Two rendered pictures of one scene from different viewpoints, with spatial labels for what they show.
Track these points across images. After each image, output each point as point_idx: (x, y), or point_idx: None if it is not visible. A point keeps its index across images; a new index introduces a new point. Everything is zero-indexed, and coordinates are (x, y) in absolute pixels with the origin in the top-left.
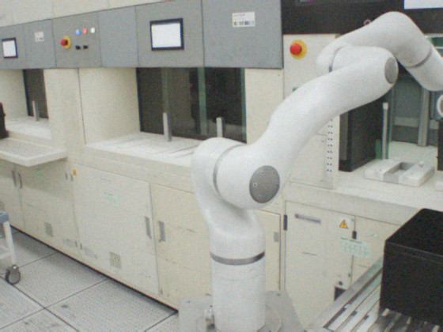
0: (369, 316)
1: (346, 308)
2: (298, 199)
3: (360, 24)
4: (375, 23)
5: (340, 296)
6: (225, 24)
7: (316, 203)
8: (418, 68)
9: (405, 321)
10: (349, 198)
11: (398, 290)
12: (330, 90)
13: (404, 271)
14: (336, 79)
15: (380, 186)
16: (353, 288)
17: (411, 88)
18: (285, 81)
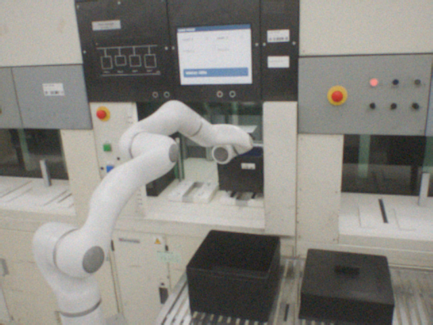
0: (183, 320)
1: (167, 318)
2: (120, 227)
3: (149, 95)
4: (159, 113)
5: (162, 309)
6: (37, 92)
7: (134, 228)
8: (194, 136)
9: (208, 319)
10: (158, 223)
11: (200, 298)
12: (131, 175)
13: (202, 285)
14: (134, 166)
15: (180, 206)
16: (170, 298)
17: None
18: (95, 138)
